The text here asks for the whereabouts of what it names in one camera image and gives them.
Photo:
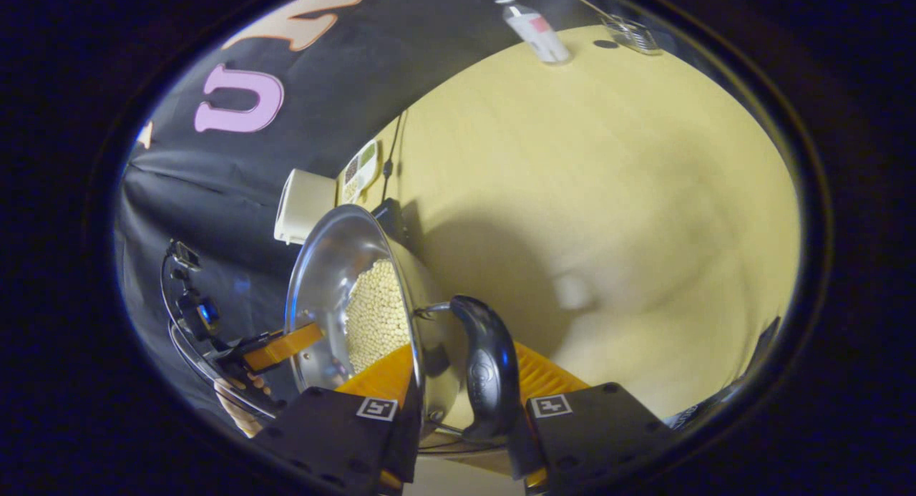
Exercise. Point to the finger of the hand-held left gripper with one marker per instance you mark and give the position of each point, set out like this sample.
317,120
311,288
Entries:
283,346

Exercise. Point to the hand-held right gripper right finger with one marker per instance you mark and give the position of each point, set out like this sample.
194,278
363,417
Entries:
594,431

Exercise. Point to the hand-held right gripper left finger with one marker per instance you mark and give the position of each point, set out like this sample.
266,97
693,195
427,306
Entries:
322,431

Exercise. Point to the stainless steel pot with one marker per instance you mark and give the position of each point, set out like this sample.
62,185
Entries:
325,267

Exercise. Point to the pile of yellow beans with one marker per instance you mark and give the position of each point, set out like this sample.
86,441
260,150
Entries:
379,310

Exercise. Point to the black induction cooktop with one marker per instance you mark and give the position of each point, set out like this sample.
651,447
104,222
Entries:
390,217

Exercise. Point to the black backdrop cloth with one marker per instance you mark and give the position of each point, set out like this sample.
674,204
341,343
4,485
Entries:
215,188

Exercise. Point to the white toaster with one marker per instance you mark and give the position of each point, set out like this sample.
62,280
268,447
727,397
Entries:
304,206

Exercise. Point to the small dark round disc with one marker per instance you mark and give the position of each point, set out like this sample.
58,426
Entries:
605,44

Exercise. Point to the clear bottle with pink label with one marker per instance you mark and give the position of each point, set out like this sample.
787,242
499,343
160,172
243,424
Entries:
537,31

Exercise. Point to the wooden stick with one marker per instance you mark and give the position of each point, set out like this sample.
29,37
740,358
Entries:
594,7

